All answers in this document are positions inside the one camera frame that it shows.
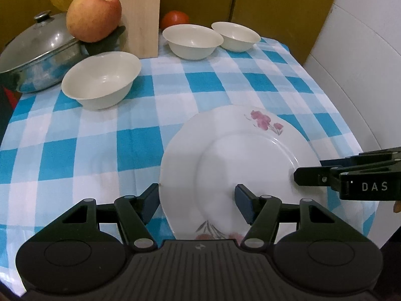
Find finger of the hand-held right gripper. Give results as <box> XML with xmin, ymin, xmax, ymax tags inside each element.
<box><xmin>320</xmin><ymin>147</ymin><xmax>401</xmax><ymax>167</ymax></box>
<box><xmin>294</xmin><ymin>166</ymin><xmax>333</xmax><ymax>187</ymax></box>

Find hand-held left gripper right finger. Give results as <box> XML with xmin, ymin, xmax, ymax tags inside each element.
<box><xmin>235</xmin><ymin>184</ymin><xmax>370</xmax><ymax>252</ymax></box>

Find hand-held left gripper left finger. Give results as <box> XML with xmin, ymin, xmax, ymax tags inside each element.
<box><xmin>30</xmin><ymin>183</ymin><xmax>161</xmax><ymax>253</ymax></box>

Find white plate with red flowers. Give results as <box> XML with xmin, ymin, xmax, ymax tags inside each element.
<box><xmin>159</xmin><ymin>105</ymin><xmax>322</xmax><ymax>242</ymax></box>

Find cream bowl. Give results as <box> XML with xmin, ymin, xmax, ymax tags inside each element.
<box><xmin>61</xmin><ymin>51</ymin><xmax>142</xmax><ymax>111</ymax></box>
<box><xmin>211</xmin><ymin>22</ymin><xmax>261</xmax><ymax>53</ymax></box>
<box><xmin>162</xmin><ymin>24</ymin><xmax>224</xmax><ymax>61</ymax></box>

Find blue white checkered tablecloth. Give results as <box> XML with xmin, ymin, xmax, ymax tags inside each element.
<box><xmin>0</xmin><ymin>33</ymin><xmax>381</xmax><ymax>286</ymax></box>

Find red tomato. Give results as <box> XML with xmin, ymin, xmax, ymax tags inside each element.
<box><xmin>161</xmin><ymin>11</ymin><xmax>190</xmax><ymax>29</ymax></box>

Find wooden knife block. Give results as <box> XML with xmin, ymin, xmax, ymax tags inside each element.
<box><xmin>118</xmin><ymin>0</ymin><xmax>162</xmax><ymax>59</ymax></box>

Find red apple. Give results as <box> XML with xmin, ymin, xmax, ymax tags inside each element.
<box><xmin>66</xmin><ymin>0</ymin><xmax>122</xmax><ymax>43</ymax></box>

